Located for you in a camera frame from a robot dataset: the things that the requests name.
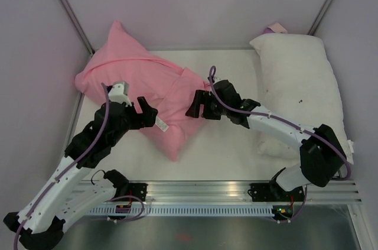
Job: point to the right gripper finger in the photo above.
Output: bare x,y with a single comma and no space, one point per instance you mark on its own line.
201,98
210,113

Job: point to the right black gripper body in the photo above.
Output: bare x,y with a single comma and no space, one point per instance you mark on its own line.
214,103

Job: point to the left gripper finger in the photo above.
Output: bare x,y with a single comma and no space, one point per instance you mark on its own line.
145,106
147,119

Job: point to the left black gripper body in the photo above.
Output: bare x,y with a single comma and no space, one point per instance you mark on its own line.
131,122

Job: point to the pink pillowcase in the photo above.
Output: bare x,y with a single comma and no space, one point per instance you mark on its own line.
166,86

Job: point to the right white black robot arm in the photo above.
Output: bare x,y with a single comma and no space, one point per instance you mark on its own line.
320,152

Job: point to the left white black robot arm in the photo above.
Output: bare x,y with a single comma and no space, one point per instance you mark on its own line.
42,223

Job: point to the large white bare pillow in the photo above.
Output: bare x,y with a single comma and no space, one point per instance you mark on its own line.
299,83

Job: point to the pink purple cloth behind pillow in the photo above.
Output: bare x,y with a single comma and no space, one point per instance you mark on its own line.
275,28

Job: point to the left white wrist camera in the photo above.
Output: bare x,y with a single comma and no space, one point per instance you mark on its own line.
119,93

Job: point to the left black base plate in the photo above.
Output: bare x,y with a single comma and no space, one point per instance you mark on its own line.
138,190

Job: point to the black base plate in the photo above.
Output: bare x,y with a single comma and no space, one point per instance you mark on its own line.
266,192
138,190

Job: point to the aluminium mounting rail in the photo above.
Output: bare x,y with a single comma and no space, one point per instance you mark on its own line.
193,192

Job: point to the white slotted cable duct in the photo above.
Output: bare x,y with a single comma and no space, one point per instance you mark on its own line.
221,210

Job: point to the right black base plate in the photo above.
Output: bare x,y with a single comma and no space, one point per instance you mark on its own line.
266,192

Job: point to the left aluminium corner post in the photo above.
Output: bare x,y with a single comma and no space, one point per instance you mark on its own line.
69,12

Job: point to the aluminium corner post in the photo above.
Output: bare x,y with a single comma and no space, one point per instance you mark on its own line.
69,12
326,0

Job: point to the right aluminium corner post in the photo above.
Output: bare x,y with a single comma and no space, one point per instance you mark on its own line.
326,0

